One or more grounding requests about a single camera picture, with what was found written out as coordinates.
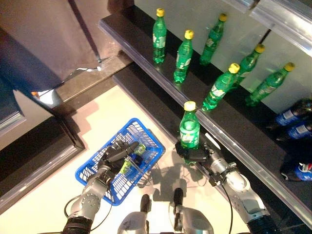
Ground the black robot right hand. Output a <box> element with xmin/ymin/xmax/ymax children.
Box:
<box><xmin>175</xmin><ymin>141</ymin><xmax>210</xmax><ymax>163</ymax></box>

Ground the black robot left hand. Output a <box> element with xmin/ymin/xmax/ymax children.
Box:
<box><xmin>101</xmin><ymin>140</ymin><xmax>139</xmax><ymax>169</ymax></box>

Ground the green Sprite bottle yellow cap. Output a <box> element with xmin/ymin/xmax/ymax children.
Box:
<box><xmin>231</xmin><ymin>43</ymin><xmax>266</xmax><ymax>90</ymax></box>
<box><xmin>152</xmin><ymin>8</ymin><xmax>168</xmax><ymax>64</ymax></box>
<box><xmin>245</xmin><ymin>62</ymin><xmax>295</xmax><ymax>107</ymax></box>
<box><xmin>201</xmin><ymin>62</ymin><xmax>241</xmax><ymax>112</ymax></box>
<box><xmin>179</xmin><ymin>101</ymin><xmax>201</xmax><ymax>166</ymax></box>
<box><xmin>199</xmin><ymin>13</ymin><xmax>228</xmax><ymax>66</ymax></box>
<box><xmin>173</xmin><ymin>29</ymin><xmax>195</xmax><ymax>85</ymax></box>

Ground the blue plastic shopping basket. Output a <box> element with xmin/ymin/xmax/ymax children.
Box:
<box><xmin>75</xmin><ymin>117</ymin><xmax>166</xmax><ymax>206</ymax></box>

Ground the black shelf base plinth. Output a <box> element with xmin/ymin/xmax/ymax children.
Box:
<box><xmin>112</xmin><ymin>63</ymin><xmax>312</xmax><ymax>234</ymax></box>

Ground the robot right leg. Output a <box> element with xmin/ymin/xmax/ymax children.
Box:
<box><xmin>172</xmin><ymin>187</ymin><xmax>215</xmax><ymax>234</ymax></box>

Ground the robot leg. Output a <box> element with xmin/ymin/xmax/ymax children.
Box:
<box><xmin>117</xmin><ymin>194</ymin><xmax>152</xmax><ymax>234</ymax></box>
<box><xmin>172</xmin><ymin>187</ymin><xmax>215</xmax><ymax>234</ymax></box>

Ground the robot left leg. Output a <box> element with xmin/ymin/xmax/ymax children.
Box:
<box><xmin>117</xmin><ymin>194</ymin><xmax>152</xmax><ymax>234</ymax></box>

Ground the dark side shelf board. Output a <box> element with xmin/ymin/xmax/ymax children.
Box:
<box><xmin>0</xmin><ymin>73</ymin><xmax>26</xmax><ymax>137</ymax></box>
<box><xmin>0</xmin><ymin>114</ymin><xmax>86</xmax><ymax>215</ymax></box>

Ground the crumpled silver foil sheet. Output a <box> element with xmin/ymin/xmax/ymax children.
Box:
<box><xmin>31</xmin><ymin>89</ymin><xmax>63</xmax><ymax>109</ymax></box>

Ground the brown fabric curtain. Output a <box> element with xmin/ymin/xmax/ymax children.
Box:
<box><xmin>0</xmin><ymin>0</ymin><xmax>137</xmax><ymax>91</ymax></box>

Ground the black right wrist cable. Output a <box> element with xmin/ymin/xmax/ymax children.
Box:
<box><xmin>220</xmin><ymin>184</ymin><xmax>234</xmax><ymax>234</ymax></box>

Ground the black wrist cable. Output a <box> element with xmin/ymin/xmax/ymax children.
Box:
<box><xmin>220</xmin><ymin>184</ymin><xmax>234</xmax><ymax>234</ymax></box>
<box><xmin>64</xmin><ymin>194</ymin><xmax>113</xmax><ymax>232</ymax></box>

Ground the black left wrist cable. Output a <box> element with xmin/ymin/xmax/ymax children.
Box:
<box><xmin>64</xmin><ymin>194</ymin><xmax>113</xmax><ymax>232</ymax></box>

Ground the dark shelf upright post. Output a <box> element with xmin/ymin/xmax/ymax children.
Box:
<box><xmin>258</xmin><ymin>29</ymin><xmax>272</xmax><ymax>47</ymax></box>

